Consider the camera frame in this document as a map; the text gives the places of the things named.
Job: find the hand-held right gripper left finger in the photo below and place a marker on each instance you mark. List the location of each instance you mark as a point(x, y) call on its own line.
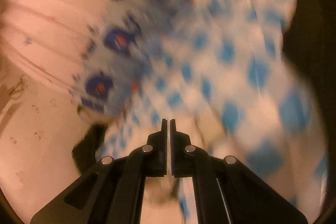
point(163, 140)

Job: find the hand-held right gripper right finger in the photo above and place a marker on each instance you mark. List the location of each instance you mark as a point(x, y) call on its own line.
point(173, 140)

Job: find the black knitted garment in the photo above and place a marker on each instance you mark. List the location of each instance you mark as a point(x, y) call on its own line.
point(86, 148)

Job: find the blue checkered bed, plastic cover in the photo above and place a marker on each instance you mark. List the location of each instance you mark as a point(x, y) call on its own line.
point(236, 69)

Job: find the whale print curtain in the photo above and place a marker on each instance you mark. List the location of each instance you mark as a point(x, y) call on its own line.
point(78, 3)

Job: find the dark cloth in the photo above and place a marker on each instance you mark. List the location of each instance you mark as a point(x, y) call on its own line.
point(307, 43)

